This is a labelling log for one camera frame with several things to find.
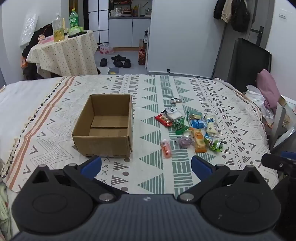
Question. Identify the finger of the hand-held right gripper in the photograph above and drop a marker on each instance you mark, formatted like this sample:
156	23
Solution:
275	162

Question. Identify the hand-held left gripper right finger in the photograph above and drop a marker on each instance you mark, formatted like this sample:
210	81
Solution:
201	166

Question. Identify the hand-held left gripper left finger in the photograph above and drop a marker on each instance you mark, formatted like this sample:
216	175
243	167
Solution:
92	166

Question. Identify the green white snack packet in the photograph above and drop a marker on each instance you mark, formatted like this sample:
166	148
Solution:
216	146

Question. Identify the long orange yellow snack packet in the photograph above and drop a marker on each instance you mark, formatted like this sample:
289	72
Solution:
198	140

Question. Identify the small blue white snack packet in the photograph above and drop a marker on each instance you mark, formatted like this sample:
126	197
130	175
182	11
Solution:
208	138

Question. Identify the purple snack packet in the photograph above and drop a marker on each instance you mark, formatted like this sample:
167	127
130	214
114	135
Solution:
185	141

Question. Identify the brown cardboard box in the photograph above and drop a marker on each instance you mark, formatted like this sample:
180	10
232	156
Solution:
104	136

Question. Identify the small orange snack packet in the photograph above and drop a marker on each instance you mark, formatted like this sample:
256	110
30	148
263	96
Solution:
166	149

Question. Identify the cream white snack packet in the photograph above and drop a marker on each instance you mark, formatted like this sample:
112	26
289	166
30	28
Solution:
211	126

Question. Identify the clear green-edged biscuit packet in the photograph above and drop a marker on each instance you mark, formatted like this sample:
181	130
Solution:
194	115

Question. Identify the white packet with black label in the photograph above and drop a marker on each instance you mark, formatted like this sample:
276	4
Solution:
177	114

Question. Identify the red snack packet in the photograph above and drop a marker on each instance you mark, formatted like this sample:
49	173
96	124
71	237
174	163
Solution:
163	119

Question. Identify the small dark snack packet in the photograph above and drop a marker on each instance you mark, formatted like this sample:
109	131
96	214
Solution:
176	100

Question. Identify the white plastic bag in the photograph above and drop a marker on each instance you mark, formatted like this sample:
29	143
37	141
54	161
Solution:
256	97

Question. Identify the pink cloth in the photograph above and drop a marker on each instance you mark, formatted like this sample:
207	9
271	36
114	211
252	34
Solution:
269	88

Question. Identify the patterned printed blanket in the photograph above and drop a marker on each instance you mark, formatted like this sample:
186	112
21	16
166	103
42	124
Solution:
148	97

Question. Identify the white bed sheet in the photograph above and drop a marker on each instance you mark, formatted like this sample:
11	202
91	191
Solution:
20	92

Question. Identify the black slipper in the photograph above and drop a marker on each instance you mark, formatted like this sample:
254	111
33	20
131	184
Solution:
103	62
118	57
127	63
118	63

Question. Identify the dark clothes pile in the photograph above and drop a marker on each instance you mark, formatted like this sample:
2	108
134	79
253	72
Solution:
30	69

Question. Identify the round table with dotted tablecloth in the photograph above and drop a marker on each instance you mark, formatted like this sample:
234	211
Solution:
64	53

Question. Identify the pack of water bottles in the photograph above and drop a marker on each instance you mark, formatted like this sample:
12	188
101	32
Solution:
106	48

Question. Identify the brown drink bottle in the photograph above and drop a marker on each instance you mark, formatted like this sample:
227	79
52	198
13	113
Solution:
141	56

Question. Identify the pink flat item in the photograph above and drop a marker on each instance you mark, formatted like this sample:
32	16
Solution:
46	40

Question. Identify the green tissue pack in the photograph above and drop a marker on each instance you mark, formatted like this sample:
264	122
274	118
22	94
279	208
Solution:
76	30

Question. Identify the white cabinet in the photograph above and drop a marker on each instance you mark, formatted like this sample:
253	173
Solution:
129	32

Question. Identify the dark spray bottle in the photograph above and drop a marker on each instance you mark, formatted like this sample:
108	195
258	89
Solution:
145	37

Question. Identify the yellow oil bottle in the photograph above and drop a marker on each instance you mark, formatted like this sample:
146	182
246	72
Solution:
58	29

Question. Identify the black grid sliding door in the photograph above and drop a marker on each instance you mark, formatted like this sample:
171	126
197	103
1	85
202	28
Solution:
101	20

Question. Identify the green soda bottle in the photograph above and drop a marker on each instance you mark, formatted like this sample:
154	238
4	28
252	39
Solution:
74	19

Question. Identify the hanging black bag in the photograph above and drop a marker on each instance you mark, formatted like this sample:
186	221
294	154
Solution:
240	16

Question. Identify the white wrapped board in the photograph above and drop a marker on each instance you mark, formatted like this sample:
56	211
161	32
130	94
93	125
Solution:
29	29

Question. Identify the hanging beige garment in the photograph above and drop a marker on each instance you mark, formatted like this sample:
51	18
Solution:
226	14

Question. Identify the hanging black jacket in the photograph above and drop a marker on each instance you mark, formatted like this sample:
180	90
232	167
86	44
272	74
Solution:
218	9

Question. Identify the white frame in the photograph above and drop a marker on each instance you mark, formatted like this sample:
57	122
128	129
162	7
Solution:
281	120

